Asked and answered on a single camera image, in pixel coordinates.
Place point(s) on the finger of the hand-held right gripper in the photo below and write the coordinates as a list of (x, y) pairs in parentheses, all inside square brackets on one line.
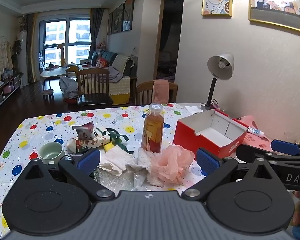
[(250, 152), (285, 147)]

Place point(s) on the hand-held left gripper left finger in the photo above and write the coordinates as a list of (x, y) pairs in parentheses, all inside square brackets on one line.
[(88, 158)]

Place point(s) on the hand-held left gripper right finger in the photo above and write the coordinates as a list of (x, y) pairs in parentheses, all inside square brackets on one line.
[(207, 160)]

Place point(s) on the clear bubble wrap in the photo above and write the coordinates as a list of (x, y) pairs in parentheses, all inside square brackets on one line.
[(110, 180)]

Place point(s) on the red and white cardboard box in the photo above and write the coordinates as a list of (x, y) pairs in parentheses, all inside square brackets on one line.
[(190, 135)]

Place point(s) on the white fluffy cloth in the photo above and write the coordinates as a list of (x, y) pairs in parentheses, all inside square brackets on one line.
[(142, 158)]

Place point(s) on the clear plastic bag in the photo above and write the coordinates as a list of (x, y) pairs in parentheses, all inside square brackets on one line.
[(140, 181)]

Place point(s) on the printed paper wrapper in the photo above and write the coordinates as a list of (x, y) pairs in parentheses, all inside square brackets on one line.
[(90, 143)]

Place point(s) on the white and blue cream tube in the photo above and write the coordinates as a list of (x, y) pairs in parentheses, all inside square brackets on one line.
[(255, 130)]

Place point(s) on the yellow sponge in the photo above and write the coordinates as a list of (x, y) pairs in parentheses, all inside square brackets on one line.
[(108, 147)]

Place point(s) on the silver cartoon snack packet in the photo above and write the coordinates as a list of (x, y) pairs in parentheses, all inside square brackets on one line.
[(86, 131)]

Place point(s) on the dark green ribbon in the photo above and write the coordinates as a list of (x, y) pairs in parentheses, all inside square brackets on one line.
[(117, 136)]

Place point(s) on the pink mesh bath pouf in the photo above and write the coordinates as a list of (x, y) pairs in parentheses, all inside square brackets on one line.
[(170, 165)]

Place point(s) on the pale green cup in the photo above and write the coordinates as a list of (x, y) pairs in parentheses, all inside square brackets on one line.
[(51, 152)]

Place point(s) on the balloon printed tablecloth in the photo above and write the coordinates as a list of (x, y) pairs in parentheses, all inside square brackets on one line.
[(52, 122)]

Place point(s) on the white tissue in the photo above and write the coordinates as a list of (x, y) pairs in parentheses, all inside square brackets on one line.
[(193, 109)]

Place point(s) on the wooden chair with dark seat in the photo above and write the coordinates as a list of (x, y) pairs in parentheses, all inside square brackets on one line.
[(92, 97)]

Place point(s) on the orange juice bottle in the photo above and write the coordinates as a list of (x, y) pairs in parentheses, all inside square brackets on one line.
[(152, 130)]

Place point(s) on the grey plastic bag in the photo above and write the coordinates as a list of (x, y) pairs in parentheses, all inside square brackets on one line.
[(68, 86)]

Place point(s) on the small round stool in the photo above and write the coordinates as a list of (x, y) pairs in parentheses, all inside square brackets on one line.
[(48, 92)]

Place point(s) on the pink towel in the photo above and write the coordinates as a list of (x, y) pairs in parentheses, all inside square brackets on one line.
[(160, 91)]

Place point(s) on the wooden dining chair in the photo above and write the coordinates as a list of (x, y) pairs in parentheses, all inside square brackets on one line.
[(143, 92)]

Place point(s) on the grey clothes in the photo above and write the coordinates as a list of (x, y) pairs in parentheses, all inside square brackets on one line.
[(115, 73)]

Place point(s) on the silver desk lamp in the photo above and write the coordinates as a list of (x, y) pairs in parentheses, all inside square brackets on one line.
[(221, 67)]

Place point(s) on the pale coffee table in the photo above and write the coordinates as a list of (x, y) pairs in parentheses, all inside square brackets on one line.
[(52, 73)]

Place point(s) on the red cushion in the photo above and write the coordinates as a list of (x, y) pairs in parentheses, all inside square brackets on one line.
[(101, 62)]

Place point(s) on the cream knitted blanket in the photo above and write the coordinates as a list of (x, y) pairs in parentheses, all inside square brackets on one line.
[(122, 62)]

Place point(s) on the teal sofa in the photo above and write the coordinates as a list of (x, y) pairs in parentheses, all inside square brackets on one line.
[(106, 55)]

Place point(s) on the pink kettlebell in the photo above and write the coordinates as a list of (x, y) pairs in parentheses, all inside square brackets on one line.
[(8, 88)]

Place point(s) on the yellow giraffe toy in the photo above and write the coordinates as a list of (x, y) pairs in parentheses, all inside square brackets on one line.
[(62, 55)]

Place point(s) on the pink plush toy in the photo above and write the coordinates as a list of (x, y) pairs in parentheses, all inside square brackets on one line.
[(101, 45)]

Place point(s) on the grey and yellow curtain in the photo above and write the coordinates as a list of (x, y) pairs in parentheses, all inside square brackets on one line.
[(96, 30), (31, 50)]

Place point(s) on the white tower air conditioner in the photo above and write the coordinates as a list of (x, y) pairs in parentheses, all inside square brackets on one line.
[(22, 55)]

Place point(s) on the large window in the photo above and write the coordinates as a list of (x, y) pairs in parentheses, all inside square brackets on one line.
[(55, 35)]

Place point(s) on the green house plant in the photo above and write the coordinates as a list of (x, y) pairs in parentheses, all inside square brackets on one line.
[(17, 47)]

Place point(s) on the yellow printed blanket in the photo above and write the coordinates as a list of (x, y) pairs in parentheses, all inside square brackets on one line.
[(1, 52)]

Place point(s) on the dark framed wall picture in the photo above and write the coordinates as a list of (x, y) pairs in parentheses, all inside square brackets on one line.
[(118, 18), (128, 13), (110, 23)]

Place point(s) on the wooden door frame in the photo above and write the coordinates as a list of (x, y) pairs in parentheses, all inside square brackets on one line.
[(162, 30)]

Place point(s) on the figures wall poster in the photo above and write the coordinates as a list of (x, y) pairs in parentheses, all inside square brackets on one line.
[(275, 2)]

